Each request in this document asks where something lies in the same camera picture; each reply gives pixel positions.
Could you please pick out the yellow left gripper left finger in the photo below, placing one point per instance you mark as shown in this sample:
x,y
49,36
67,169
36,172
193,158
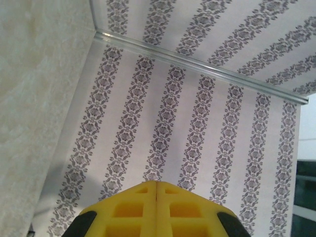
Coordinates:
x,y
123,217

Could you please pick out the aluminium corner post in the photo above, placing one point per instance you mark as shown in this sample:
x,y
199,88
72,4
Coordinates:
x,y
197,66

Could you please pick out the dark window pane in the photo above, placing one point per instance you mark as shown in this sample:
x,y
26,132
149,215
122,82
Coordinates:
x,y
307,187

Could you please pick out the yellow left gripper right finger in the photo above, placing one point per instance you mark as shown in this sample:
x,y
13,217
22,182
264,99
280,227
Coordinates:
x,y
192,217

